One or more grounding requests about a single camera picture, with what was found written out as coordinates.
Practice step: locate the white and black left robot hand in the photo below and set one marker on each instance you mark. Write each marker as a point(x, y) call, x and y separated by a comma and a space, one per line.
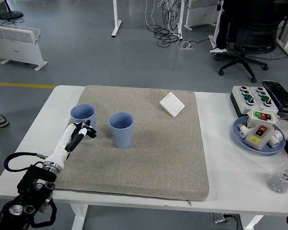
point(62, 143)

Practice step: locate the blue ribbed plastic cup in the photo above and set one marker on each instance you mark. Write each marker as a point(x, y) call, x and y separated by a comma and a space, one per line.
point(121, 137)
point(82, 113)

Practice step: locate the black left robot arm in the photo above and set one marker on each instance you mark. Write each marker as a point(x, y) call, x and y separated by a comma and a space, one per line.
point(36, 187)

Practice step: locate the white push-button control box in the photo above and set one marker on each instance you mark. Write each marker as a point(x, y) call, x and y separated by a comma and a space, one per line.
point(272, 106)
point(241, 100)

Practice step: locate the white table leg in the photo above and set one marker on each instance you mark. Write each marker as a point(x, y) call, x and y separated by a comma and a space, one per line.
point(79, 215)
point(250, 222)

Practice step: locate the grey-brown cushion mat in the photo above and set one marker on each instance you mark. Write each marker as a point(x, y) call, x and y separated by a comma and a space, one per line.
point(146, 151)

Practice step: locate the white panel heater, wide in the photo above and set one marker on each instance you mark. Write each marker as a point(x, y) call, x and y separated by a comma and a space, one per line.
point(14, 48)

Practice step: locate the white desk leg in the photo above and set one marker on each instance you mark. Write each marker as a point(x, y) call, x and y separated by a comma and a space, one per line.
point(180, 21)
point(116, 21)

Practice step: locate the black round stand base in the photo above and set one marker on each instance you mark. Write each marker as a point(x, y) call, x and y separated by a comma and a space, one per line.
point(10, 15)

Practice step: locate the blue round plate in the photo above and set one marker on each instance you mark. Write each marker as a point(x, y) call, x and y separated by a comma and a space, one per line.
point(237, 134)

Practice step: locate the small white pipe fitting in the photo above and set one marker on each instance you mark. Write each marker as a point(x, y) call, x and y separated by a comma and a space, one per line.
point(243, 131)

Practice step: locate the white panel heater, narrow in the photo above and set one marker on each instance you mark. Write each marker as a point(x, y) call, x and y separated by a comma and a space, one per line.
point(201, 14)

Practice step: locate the person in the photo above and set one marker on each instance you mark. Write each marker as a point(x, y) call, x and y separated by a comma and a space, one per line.
point(222, 31)

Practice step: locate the large white pipe fitting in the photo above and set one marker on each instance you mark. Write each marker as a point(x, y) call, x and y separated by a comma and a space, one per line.
point(276, 139)

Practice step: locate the black office chair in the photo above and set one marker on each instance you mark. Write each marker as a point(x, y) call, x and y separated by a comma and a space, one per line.
point(254, 36)

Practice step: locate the clear jar with red lid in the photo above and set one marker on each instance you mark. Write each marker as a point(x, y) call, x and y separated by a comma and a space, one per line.
point(282, 177)

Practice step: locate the black wrapped flat tray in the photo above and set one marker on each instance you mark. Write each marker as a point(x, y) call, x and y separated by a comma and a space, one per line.
point(279, 94)

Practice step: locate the white wall switch plate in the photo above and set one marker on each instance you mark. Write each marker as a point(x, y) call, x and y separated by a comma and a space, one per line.
point(171, 104)

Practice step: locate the white switch with green red buttons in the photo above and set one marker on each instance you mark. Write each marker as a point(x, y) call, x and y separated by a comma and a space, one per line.
point(253, 119)

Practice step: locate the grey switch with red black buttons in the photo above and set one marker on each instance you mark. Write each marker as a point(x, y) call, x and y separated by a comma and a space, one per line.
point(256, 141)

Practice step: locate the white desk frame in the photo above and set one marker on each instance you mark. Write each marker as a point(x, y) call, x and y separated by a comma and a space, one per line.
point(284, 42)

